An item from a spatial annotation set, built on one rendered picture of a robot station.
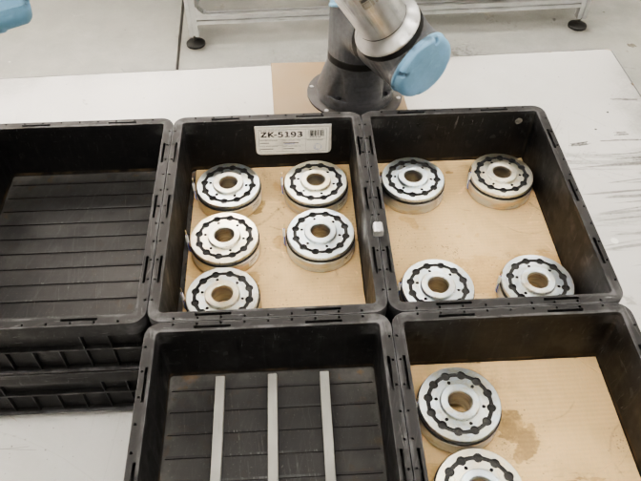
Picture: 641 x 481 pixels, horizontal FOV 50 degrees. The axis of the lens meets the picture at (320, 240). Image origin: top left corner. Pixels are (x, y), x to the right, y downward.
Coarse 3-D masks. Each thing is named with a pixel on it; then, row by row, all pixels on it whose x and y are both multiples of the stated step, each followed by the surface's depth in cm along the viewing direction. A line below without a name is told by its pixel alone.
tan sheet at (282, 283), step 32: (192, 224) 108; (256, 224) 108; (288, 224) 108; (352, 224) 108; (192, 256) 104; (288, 256) 104; (352, 256) 104; (288, 288) 99; (320, 288) 99; (352, 288) 99
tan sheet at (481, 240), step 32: (448, 160) 118; (448, 192) 113; (416, 224) 108; (448, 224) 108; (480, 224) 108; (512, 224) 108; (544, 224) 108; (416, 256) 104; (448, 256) 104; (480, 256) 103; (512, 256) 103; (544, 256) 103; (480, 288) 99
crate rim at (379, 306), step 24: (192, 120) 109; (216, 120) 109; (240, 120) 109; (264, 120) 110; (288, 120) 110; (312, 120) 110; (360, 120) 109; (360, 144) 106; (168, 168) 102; (360, 168) 102; (168, 192) 99; (168, 216) 95; (168, 240) 93; (384, 288) 87; (168, 312) 84; (192, 312) 84; (216, 312) 84; (240, 312) 84; (264, 312) 84; (288, 312) 84; (312, 312) 84; (336, 312) 84; (360, 312) 84; (384, 312) 86
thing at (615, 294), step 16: (368, 112) 111; (384, 112) 111; (400, 112) 111; (416, 112) 111; (432, 112) 111; (448, 112) 111; (464, 112) 111; (480, 112) 111; (496, 112) 111; (512, 112) 111; (528, 112) 111; (544, 112) 111; (368, 128) 108; (544, 128) 108; (368, 144) 105; (368, 160) 103; (560, 160) 103; (576, 192) 98; (384, 208) 96; (576, 208) 96; (384, 224) 94; (592, 224) 94; (384, 240) 92; (592, 240) 92; (384, 256) 90; (384, 272) 89; (608, 272) 89; (400, 304) 85; (416, 304) 85; (432, 304) 85; (448, 304) 85; (464, 304) 85; (480, 304) 85; (496, 304) 85; (512, 304) 85; (528, 304) 85; (544, 304) 85; (560, 304) 85
